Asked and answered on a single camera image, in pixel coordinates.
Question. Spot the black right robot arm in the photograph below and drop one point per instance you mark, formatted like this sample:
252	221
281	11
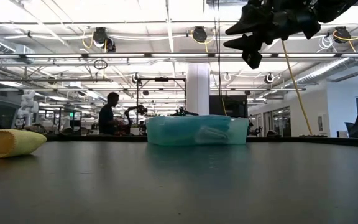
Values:
334	9

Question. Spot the white round pillar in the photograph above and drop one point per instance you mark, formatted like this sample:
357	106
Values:
198	90

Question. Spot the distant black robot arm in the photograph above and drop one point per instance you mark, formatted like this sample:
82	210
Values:
140	109

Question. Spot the yellow microfiber towel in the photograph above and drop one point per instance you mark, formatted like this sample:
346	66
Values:
8	143

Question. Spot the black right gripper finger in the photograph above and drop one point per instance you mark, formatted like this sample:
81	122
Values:
247	21
250	49

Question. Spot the teal plastic bin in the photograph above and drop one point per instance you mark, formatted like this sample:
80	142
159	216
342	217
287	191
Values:
197	130

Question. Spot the white robot figure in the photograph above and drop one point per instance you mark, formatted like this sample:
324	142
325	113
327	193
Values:
26	105

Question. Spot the black metal frame rig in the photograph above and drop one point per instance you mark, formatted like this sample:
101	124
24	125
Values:
162	79

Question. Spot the black monitor screen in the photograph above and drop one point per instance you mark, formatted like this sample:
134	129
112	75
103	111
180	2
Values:
228	107

